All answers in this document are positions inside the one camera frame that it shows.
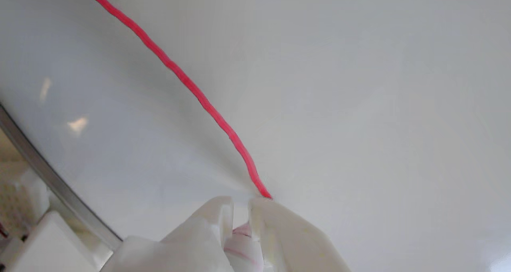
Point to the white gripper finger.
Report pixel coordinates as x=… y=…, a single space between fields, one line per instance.
x=211 y=224
x=295 y=244

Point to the red whiteboard marker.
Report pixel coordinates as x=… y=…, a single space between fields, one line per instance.
x=243 y=254

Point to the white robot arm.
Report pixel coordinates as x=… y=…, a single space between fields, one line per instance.
x=52 y=244

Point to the white whiteboard with metal frame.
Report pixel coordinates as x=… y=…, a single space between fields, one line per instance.
x=319 y=104

